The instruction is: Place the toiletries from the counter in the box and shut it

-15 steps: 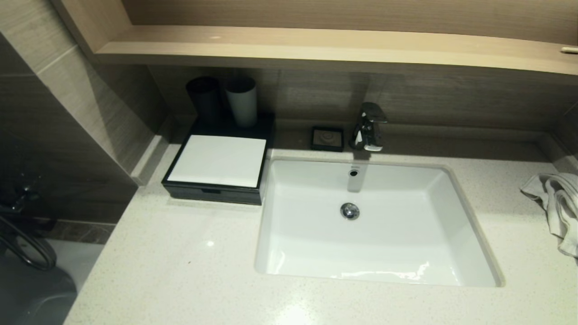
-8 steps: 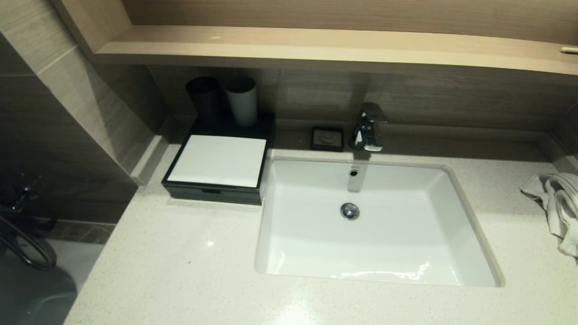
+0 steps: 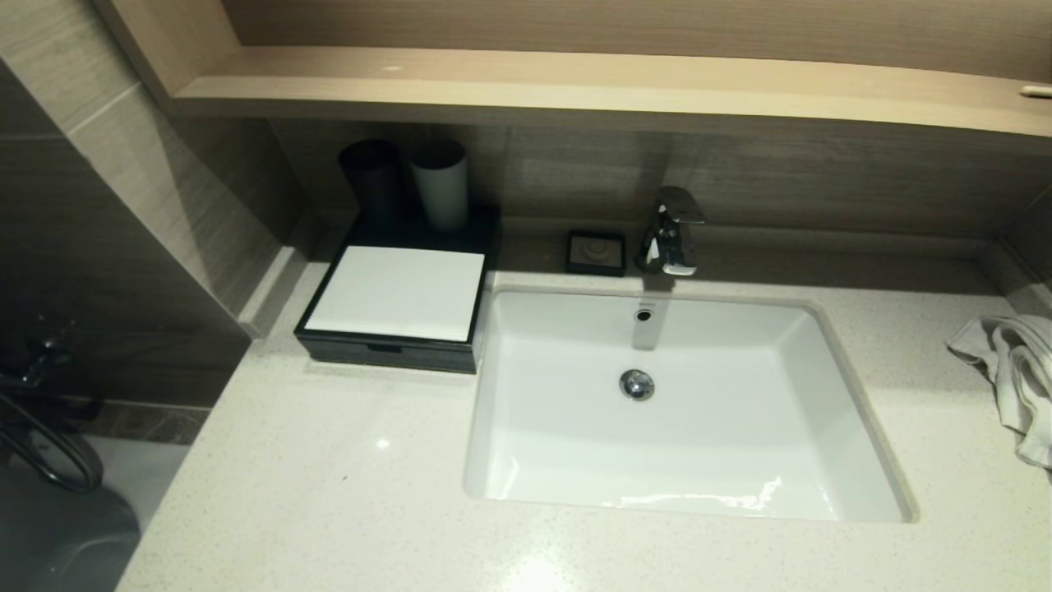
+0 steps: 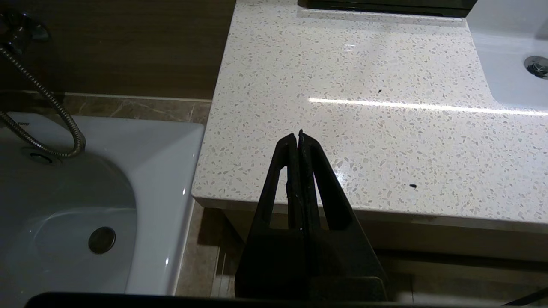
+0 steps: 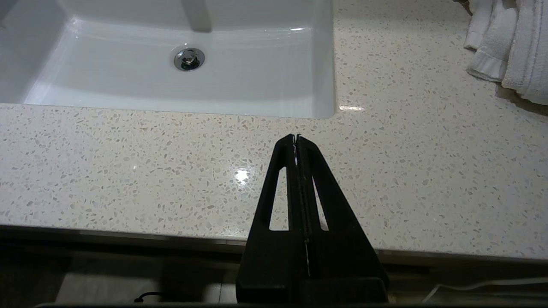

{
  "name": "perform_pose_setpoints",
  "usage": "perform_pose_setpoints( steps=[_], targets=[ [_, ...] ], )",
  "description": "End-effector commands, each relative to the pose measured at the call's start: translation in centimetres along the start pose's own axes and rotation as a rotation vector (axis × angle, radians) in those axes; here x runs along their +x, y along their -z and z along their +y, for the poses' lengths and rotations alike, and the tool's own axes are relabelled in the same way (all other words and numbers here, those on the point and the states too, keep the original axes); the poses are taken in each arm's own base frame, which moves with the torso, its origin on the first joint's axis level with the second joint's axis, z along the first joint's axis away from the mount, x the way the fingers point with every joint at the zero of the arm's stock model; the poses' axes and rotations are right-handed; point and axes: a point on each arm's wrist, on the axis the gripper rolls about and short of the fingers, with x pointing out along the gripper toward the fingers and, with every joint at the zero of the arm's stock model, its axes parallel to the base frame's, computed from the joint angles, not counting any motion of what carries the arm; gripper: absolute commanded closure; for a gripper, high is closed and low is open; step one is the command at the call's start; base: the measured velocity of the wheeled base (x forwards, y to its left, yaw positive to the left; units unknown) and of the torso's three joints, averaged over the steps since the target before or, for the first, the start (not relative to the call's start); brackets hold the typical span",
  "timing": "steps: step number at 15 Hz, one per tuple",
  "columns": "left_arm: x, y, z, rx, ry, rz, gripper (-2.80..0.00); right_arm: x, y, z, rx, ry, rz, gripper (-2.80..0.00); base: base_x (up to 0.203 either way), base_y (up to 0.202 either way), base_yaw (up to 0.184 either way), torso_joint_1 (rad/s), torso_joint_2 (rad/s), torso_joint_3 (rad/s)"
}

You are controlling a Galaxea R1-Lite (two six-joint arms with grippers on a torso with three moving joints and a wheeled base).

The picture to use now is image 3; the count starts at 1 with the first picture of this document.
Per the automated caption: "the black glossy tray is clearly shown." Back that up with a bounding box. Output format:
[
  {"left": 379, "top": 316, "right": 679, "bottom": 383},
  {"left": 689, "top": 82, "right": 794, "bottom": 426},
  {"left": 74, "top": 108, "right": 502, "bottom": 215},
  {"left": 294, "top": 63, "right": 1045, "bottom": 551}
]
[{"left": 298, "top": 333, "right": 478, "bottom": 375}]

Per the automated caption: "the black square soap dish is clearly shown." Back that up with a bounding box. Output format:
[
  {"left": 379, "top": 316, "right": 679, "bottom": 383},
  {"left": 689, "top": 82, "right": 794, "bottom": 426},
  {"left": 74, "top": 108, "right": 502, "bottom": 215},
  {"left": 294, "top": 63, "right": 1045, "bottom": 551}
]
[{"left": 565, "top": 229, "right": 627, "bottom": 276}]

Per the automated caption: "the white ceramic sink basin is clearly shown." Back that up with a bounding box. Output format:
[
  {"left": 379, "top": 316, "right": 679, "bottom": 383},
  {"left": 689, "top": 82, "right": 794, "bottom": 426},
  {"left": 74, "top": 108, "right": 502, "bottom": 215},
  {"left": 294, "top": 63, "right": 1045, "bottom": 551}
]
[{"left": 463, "top": 285, "right": 917, "bottom": 525}]

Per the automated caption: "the crumpled white towel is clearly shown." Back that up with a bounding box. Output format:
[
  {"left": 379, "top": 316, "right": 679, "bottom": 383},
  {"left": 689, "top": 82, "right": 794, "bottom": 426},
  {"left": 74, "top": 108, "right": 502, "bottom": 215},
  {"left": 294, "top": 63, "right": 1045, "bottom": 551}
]
[{"left": 945, "top": 315, "right": 1052, "bottom": 469}]

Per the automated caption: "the black amenity tray box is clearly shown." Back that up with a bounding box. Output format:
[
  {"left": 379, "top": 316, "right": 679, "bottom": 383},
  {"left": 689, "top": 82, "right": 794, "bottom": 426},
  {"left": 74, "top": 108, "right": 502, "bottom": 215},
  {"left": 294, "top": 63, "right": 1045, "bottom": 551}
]
[{"left": 293, "top": 197, "right": 501, "bottom": 375}]

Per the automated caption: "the grey round bin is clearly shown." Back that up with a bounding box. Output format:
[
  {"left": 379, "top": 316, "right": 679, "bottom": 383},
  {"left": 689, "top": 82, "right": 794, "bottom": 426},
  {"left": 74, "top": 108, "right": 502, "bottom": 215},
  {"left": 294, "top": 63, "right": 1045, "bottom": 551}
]
[{"left": 0, "top": 473, "right": 141, "bottom": 592}]

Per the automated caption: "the black cup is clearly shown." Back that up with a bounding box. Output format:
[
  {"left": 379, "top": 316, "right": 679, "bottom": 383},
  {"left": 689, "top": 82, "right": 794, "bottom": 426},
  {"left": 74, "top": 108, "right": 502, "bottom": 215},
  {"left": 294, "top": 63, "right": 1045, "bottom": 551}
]
[{"left": 337, "top": 138, "right": 404, "bottom": 227}]

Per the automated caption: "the chrome faucet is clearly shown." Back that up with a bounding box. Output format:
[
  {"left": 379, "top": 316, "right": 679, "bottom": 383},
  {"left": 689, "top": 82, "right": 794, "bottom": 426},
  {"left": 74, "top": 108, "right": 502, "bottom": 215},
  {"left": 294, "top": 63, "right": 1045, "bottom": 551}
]
[{"left": 637, "top": 186, "right": 706, "bottom": 276}]

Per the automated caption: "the black looped hose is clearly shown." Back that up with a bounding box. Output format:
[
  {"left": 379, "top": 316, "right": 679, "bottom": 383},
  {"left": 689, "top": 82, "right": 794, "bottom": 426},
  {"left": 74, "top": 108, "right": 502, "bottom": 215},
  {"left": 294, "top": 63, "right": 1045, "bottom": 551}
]
[{"left": 0, "top": 393, "right": 105, "bottom": 495}]

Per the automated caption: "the white glossy tray surface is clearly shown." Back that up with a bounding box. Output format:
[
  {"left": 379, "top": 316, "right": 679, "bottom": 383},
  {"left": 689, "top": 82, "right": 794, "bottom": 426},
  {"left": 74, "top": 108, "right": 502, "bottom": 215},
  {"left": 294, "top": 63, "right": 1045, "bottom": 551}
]
[{"left": 304, "top": 245, "right": 486, "bottom": 343}]

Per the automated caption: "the light wooden shelf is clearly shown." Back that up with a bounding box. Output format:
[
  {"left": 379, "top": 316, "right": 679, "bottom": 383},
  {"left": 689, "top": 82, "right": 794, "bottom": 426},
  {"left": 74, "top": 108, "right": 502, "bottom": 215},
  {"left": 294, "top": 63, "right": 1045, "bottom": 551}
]
[{"left": 168, "top": 45, "right": 1052, "bottom": 139}]

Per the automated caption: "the pale grey cup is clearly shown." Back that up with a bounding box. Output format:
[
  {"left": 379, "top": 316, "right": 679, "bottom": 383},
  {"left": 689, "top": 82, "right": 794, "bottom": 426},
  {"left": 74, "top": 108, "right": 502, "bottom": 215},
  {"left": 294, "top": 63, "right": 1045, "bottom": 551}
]
[{"left": 408, "top": 138, "right": 469, "bottom": 234}]

